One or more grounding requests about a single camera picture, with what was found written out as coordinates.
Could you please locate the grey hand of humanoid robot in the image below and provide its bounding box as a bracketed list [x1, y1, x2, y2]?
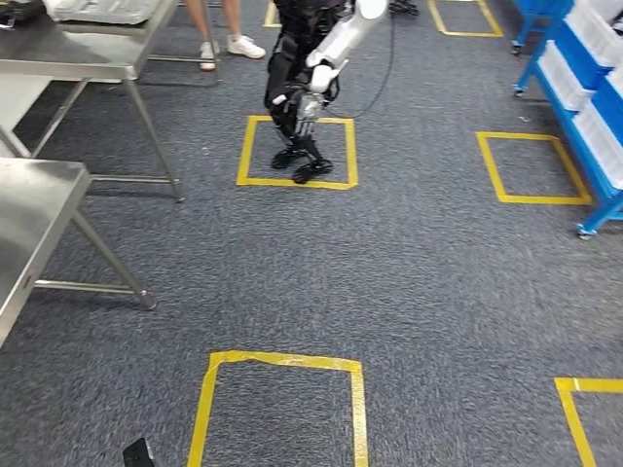
[293, 91, 323, 141]

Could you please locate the small blue wheeled shelf rack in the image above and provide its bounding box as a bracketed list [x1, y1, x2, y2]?
[510, 0, 623, 241]

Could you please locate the dark robot body part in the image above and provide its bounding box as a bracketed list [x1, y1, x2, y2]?
[122, 438, 156, 467]

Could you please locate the black and white humanoid robot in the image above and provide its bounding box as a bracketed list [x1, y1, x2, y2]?
[263, 0, 390, 185]

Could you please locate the person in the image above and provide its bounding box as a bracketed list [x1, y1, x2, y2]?
[184, 0, 267, 72]

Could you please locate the white desk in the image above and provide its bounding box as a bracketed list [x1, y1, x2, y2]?
[0, 74, 52, 160]

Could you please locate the black cable of humanoid robot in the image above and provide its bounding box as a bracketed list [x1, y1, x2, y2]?
[323, 13, 396, 122]

